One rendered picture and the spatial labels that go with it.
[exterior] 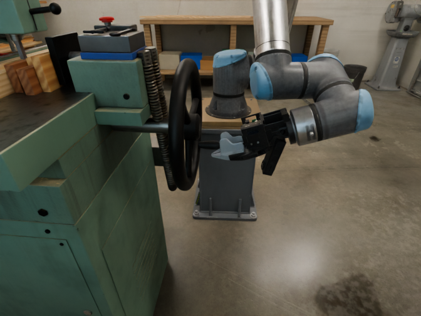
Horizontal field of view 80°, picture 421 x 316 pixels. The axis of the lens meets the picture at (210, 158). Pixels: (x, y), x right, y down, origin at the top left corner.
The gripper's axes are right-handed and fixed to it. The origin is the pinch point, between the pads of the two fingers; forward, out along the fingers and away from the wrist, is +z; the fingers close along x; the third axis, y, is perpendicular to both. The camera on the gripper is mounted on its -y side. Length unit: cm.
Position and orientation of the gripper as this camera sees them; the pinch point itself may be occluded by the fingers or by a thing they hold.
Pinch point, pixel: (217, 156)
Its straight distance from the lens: 66.4
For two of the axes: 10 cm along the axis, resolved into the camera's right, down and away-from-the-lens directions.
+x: -0.9, 5.3, -8.4
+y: -3.4, -8.1, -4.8
